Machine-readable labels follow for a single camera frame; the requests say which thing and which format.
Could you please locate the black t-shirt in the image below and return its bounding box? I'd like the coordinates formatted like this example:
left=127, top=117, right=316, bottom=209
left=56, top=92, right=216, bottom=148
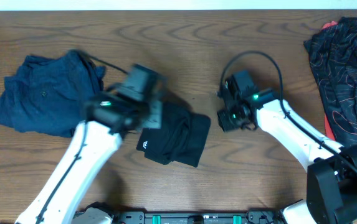
left=136, top=103, right=211, bottom=167

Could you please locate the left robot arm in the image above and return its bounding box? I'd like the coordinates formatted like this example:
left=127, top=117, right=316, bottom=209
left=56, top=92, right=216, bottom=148
left=16, top=64, right=166, bottom=223

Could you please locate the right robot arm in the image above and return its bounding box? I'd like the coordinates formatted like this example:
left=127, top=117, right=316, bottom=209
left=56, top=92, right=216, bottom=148
left=217, top=71, right=357, bottom=223

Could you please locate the blue folded garment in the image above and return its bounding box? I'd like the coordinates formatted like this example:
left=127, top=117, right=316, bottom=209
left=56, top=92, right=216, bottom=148
left=0, top=50, right=106, bottom=138

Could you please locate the black red patterned garment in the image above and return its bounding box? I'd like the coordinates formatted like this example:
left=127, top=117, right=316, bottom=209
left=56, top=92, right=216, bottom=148
left=304, top=17, right=357, bottom=146

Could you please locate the black mounting rail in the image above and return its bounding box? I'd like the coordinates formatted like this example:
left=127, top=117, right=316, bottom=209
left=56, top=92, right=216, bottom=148
left=106, top=211, right=285, bottom=224

